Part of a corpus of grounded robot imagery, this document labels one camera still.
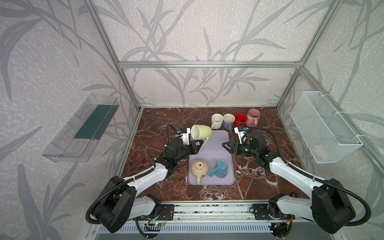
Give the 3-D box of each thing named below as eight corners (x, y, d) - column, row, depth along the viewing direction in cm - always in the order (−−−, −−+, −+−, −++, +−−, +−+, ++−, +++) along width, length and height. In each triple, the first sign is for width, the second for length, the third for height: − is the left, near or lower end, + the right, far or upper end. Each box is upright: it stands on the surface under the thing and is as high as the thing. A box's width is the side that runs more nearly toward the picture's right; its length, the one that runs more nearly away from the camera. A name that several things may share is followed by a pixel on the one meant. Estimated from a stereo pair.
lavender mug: (222, 130, 108) (224, 124, 102) (221, 120, 115) (222, 113, 108) (234, 130, 108) (236, 124, 102) (232, 120, 115) (234, 113, 108)
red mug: (233, 128, 110) (235, 121, 104) (235, 119, 115) (236, 112, 109) (244, 130, 109) (246, 123, 102) (245, 121, 114) (247, 114, 108)
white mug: (211, 133, 107) (212, 124, 99) (211, 122, 114) (211, 113, 106) (222, 133, 107) (224, 124, 99) (221, 122, 114) (222, 113, 106)
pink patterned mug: (243, 130, 109) (247, 120, 101) (246, 117, 117) (250, 107, 109) (254, 133, 107) (258, 123, 99) (256, 120, 115) (261, 110, 107)
